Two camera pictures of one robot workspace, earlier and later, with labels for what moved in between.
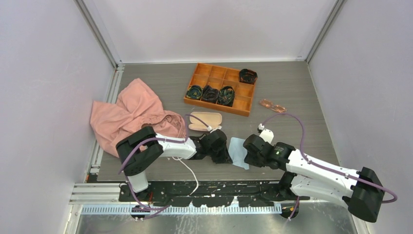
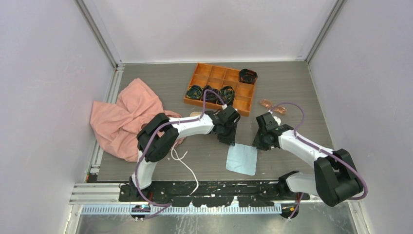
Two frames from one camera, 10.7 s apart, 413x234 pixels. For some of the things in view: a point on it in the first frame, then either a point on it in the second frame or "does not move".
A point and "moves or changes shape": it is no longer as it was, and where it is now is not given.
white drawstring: (190, 170) does not move
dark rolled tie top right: (247, 76) does not move
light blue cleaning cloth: (237, 152) moves or changes shape
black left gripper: (224, 158) to (230, 140)
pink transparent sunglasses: (269, 104) does not move
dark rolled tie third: (226, 96) does not move
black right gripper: (250, 159) to (257, 143)
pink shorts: (136, 107) does not move
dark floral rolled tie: (194, 92) does not move
